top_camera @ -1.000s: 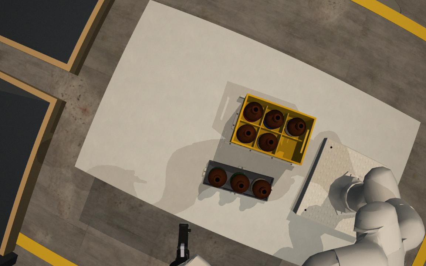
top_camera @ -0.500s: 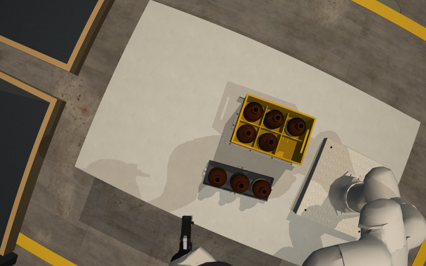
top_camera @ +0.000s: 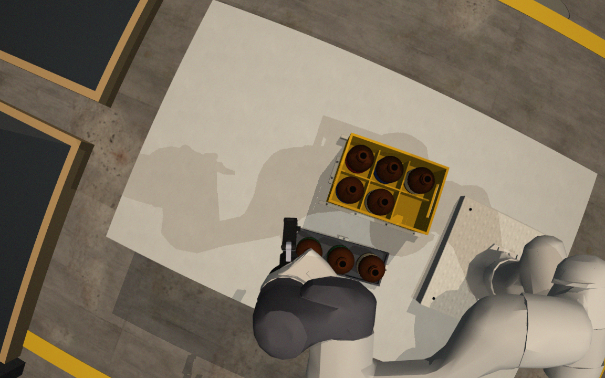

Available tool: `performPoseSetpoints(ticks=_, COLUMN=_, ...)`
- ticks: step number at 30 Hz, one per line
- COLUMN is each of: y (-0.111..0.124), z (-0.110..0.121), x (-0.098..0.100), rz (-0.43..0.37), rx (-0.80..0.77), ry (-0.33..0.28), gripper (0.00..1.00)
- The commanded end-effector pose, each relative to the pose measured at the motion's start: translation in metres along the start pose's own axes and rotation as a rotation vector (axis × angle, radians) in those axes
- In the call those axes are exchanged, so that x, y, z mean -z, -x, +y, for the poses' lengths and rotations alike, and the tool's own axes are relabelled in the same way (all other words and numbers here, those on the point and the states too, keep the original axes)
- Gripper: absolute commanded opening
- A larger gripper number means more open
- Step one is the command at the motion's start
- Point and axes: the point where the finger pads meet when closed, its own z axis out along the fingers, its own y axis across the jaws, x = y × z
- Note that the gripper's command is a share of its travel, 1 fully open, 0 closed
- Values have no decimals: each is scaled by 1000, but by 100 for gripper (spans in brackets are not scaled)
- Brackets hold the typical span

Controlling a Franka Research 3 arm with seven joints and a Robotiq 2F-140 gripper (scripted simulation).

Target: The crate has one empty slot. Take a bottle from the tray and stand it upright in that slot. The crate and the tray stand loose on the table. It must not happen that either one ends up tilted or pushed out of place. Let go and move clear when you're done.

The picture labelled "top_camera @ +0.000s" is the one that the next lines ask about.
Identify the brown bottle with green label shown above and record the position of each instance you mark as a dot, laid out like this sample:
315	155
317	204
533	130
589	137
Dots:
340	258
307	243

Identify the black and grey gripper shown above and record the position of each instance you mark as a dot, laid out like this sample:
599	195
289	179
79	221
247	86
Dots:
289	242

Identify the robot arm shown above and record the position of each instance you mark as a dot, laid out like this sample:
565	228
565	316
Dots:
545	325

